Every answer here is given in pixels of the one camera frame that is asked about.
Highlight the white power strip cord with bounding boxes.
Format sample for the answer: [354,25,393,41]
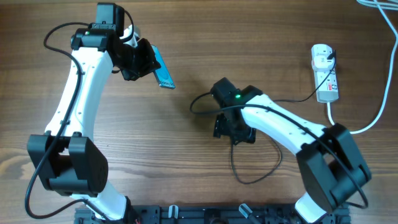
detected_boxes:
[326,0,398,135]

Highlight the white USB charger plug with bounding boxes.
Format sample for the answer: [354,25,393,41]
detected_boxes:
[312,53,335,72]

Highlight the white power strip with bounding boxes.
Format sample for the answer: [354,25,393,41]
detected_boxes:
[311,44,339,103]

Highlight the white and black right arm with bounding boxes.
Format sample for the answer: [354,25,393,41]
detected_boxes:
[210,78,371,223]

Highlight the white cables at corner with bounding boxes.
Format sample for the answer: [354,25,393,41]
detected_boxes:
[356,0,398,11]

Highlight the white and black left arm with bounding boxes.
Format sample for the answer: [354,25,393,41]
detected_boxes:
[24,26,162,223]

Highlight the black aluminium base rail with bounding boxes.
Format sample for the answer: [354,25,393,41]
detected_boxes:
[74,204,351,224]

